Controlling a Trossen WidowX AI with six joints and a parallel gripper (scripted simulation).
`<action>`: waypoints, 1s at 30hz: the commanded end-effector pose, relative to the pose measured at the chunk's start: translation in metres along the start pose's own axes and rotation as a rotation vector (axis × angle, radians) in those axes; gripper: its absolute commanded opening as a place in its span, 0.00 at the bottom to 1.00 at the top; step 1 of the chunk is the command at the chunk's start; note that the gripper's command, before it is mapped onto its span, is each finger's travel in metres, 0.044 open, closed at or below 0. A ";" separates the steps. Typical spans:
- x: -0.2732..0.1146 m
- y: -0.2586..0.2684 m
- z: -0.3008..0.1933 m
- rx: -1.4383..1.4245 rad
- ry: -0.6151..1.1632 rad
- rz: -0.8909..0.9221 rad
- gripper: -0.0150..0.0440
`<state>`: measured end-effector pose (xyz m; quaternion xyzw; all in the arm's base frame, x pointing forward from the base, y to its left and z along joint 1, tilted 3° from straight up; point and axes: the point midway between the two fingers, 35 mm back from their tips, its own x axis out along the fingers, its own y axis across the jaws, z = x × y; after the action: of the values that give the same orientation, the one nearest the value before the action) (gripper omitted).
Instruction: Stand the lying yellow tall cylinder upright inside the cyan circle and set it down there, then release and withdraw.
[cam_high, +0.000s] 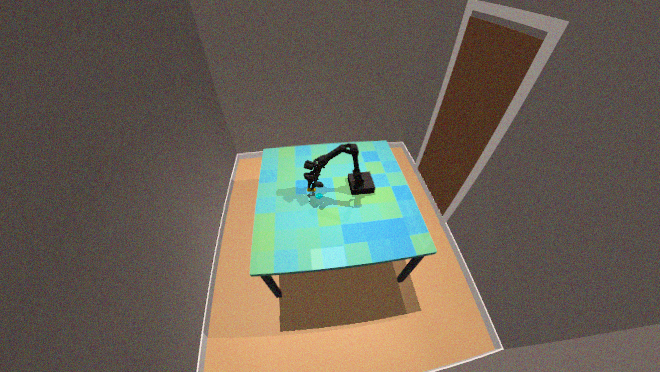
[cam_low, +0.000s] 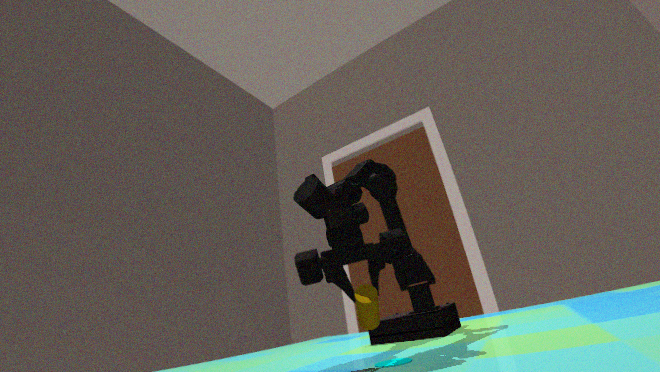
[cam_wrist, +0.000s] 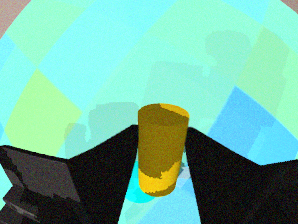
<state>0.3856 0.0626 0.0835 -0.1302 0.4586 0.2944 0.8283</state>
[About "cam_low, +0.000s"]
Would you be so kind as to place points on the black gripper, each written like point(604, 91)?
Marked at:
point(349, 249)

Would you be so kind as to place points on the yellow cylinder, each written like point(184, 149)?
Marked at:
point(367, 307)

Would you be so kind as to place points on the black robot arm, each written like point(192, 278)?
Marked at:
point(335, 202)

